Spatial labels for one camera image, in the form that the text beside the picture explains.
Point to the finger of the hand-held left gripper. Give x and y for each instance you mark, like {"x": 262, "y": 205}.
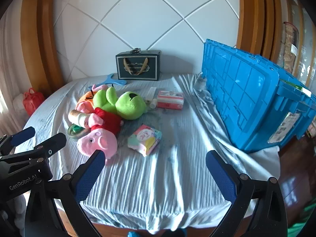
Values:
{"x": 53, "y": 143}
{"x": 23, "y": 134}

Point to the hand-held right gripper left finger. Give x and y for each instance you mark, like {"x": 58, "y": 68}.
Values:
{"x": 90, "y": 175}

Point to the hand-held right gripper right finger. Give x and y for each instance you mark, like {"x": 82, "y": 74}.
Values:
{"x": 221, "y": 175}

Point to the white cylindrical bottle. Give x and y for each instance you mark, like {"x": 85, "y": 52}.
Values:
{"x": 77, "y": 118}

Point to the pink pig plush toy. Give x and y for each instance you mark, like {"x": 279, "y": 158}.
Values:
{"x": 96, "y": 140}

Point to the orange tiger plush toy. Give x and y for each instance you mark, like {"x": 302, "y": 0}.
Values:
{"x": 86, "y": 97}

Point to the pastel tissue packet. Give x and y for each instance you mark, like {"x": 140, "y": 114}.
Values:
{"x": 145, "y": 140}

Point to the green frog plush toy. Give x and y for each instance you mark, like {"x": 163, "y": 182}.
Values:
{"x": 128, "y": 106}

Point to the blue plastic crate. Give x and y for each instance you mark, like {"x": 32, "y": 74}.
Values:
{"x": 246, "y": 98}

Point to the green tape roll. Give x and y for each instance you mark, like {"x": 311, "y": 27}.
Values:
{"x": 74, "y": 130}

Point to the red bag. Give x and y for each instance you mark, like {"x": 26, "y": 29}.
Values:
{"x": 33, "y": 101}

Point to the white curtain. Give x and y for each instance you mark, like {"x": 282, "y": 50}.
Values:
{"x": 12, "y": 66}

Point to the blue plastic hanger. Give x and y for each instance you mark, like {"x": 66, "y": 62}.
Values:
{"x": 116, "y": 80}

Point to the red white tissue packet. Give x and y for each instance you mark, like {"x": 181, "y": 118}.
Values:
{"x": 170, "y": 101}

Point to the small white bottle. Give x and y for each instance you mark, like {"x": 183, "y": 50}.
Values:
{"x": 153, "y": 103}

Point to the green cloth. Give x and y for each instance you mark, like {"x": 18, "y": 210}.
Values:
{"x": 306, "y": 219}

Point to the white tube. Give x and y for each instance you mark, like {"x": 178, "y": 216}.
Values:
{"x": 151, "y": 93}

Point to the green cardboard box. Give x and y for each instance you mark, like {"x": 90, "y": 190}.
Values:
{"x": 295, "y": 86}

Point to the rolled patterned carpet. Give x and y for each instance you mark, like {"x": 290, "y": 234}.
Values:
{"x": 288, "y": 49}

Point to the wooden glass partition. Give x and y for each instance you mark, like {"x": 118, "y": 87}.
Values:
{"x": 305, "y": 54}

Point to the wooden door frame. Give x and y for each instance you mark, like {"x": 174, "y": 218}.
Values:
{"x": 251, "y": 17}
{"x": 42, "y": 42}

